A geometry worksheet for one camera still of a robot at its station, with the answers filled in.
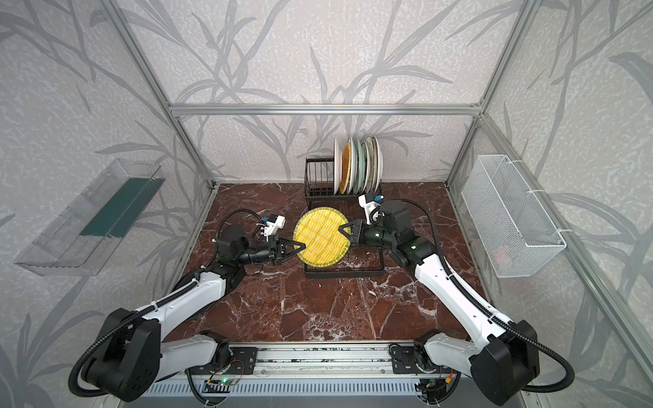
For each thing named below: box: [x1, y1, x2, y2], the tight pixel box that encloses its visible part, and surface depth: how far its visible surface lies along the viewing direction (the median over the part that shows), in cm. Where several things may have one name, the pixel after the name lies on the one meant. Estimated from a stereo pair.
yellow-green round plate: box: [293, 206, 352, 268], surface depth 75 cm
